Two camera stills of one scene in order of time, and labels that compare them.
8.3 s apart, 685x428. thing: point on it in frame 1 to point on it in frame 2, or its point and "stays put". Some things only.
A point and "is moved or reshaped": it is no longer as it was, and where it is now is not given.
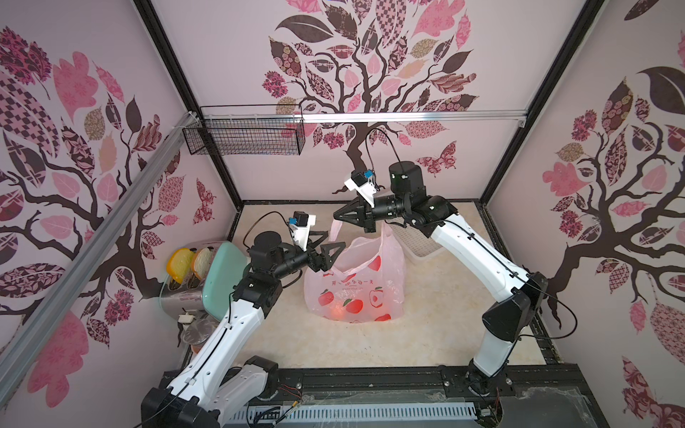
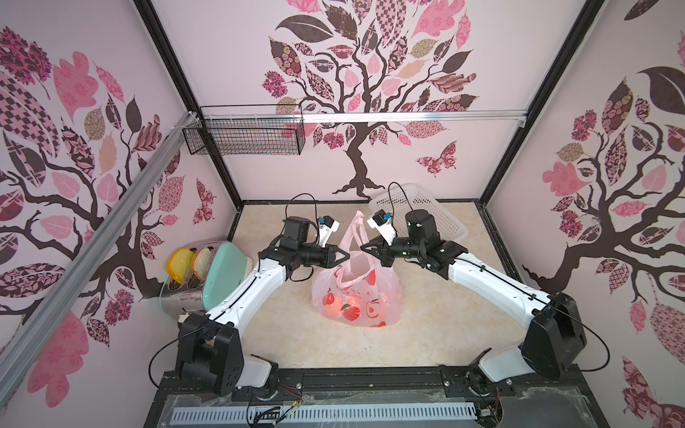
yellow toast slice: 179,264 stays put
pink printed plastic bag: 365,283 is moved or reshaped
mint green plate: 226,271 stays put
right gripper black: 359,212 to 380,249
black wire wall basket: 247,129 stays put
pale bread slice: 202,262 stays put
